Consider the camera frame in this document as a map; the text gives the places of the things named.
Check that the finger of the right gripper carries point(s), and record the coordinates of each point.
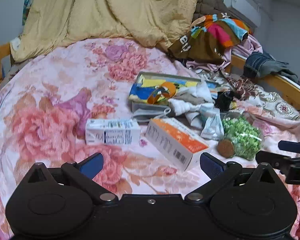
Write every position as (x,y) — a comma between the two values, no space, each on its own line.
(289,146)
(276,161)

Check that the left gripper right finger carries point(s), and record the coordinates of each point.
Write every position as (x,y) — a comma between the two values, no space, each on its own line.
(221,175)

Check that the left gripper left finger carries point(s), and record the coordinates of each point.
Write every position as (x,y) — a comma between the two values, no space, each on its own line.
(80,175)

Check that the white quilted cloth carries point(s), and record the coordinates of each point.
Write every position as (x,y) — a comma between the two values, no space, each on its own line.
(201,90)

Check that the orange silicone band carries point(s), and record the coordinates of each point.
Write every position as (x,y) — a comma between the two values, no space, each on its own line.
(165,90)

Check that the jar of green peas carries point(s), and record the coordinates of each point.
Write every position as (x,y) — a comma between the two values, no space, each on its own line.
(241,138)

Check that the white milk carton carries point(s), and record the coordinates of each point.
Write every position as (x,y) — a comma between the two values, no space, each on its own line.
(112,132)

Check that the orange white cardboard box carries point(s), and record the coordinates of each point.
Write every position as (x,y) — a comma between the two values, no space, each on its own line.
(179,144)

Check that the light blue white cloth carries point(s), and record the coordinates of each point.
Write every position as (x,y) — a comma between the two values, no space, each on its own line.
(208,121)

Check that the black cloth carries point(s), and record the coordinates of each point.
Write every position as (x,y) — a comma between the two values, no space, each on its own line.
(224,99)

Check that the ornate cream maroon cover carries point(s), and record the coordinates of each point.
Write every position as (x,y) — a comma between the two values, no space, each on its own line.
(253,99)

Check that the pink floral bed sheet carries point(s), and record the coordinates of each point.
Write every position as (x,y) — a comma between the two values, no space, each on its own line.
(44,108)

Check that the grey brown knit cloth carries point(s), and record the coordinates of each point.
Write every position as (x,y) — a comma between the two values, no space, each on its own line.
(189,98)

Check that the blue denim jeans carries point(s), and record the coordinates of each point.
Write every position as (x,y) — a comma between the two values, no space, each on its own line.
(259,65)

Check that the frog cartoon towel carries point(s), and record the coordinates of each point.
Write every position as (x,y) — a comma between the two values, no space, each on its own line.
(141,90)

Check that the pink satin garment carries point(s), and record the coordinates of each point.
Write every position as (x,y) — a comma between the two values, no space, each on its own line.
(244,50)

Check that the brown colourful striped garment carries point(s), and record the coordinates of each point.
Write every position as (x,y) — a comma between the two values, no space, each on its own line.
(208,38)

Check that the white air conditioner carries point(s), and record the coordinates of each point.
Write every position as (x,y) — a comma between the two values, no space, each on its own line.
(243,10)

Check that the yellow quilt blanket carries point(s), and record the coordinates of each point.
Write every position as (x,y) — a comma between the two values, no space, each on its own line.
(60,23)

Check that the brown quilted jacket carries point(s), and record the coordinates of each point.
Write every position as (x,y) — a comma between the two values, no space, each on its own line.
(210,7)

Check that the teal patterned fabric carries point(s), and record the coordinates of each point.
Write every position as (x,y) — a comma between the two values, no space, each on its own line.
(28,2)

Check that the wooden bed frame rail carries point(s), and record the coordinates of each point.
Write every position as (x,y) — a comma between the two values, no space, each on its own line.
(288,89)

